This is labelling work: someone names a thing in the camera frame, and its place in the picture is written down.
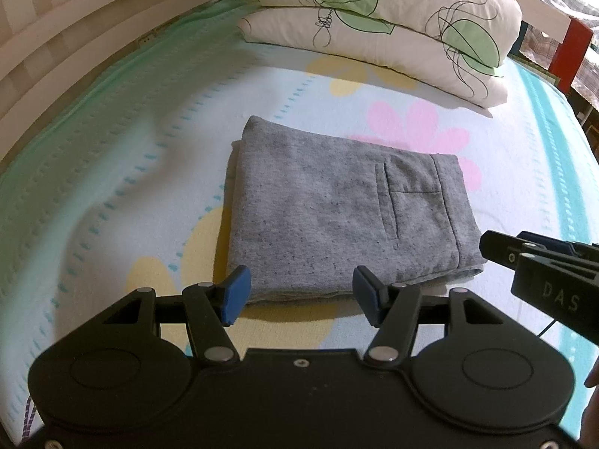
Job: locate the grey pants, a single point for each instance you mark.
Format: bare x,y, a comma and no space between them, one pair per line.
327,215

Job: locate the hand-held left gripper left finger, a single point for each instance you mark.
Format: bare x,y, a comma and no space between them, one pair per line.
237,295

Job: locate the printed flower blanket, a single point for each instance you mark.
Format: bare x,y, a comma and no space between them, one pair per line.
140,159

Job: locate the red bed post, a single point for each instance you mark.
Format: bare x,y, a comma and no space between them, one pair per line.
574,54

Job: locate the white slatted bed rail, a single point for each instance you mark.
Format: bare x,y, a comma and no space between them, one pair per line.
70,37

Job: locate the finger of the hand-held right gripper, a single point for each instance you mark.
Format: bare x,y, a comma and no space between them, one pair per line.
500,248
547,242

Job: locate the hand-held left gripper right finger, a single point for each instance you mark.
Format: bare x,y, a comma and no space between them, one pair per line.
364,297

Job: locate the person's right hand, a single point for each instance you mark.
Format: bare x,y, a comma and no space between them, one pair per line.
593,378

